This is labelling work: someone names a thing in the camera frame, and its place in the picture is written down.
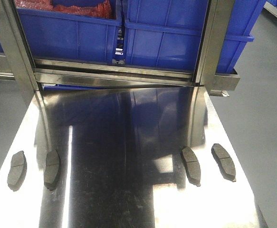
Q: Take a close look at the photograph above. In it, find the brake pad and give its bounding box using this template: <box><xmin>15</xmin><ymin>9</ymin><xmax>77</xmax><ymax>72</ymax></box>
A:
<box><xmin>7</xmin><ymin>151</ymin><xmax>27</xmax><ymax>191</ymax></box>
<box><xmin>181</xmin><ymin>147</ymin><xmax>201</xmax><ymax>187</ymax></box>
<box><xmin>211</xmin><ymin>143</ymin><xmax>236</xmax><ymax>182</ymax></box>
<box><xmin>44</xmin><ymin>150</ymin><xmax>61</xmax><ymax>190</ymax></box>

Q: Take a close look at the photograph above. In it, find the blue plastic bin right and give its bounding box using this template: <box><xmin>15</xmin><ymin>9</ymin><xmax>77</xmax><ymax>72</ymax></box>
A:
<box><xmin>122</xmin><ymin>0</ymin><xmax>265</xmax><ymax>73</ymax></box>

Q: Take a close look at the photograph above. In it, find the blue bin with red bags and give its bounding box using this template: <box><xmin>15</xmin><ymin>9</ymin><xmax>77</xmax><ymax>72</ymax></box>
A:
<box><xmin>17</xmin><ymin>0</ymin><xmax>122</xmax><ymax>63</ymax></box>

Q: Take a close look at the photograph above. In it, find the stainless steel rack frame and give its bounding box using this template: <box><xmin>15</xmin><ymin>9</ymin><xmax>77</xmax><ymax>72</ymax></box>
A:
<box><xmin>0</xmin><ymin>0</ymin><xmax>239</xmax><ymax>102</ymax></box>

